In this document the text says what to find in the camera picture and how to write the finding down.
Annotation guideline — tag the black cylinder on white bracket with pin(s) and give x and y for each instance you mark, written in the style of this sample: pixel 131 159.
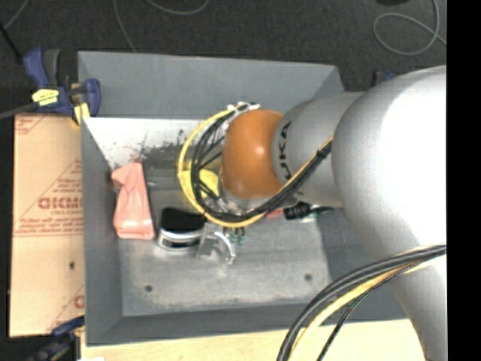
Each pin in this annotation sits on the black cylinder on white bracket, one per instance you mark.
pixel 297 212

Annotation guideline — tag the brown cardboard board, red print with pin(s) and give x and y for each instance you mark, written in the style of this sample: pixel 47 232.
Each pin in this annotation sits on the brown cardboard board, red print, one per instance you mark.
pixel 45 201

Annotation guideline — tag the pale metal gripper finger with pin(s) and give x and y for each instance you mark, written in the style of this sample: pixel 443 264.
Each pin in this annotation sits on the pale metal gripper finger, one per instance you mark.
pixel 230 249
pixel 206 246

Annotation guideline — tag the pink cloth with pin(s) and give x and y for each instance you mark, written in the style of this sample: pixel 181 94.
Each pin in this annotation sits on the pink cloth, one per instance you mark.
pixel 132 201

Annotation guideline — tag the grey metal bin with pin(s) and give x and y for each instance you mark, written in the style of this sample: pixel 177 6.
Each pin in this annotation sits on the grey metal bin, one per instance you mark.
pixel 233 276

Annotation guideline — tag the yellow ball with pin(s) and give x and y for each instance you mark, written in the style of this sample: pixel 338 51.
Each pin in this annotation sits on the yellow ball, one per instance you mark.
pixel 209 181

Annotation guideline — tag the black and silver rounded object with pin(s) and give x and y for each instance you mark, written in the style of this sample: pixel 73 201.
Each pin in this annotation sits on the black and silver rounded object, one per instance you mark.
pixel 179 226

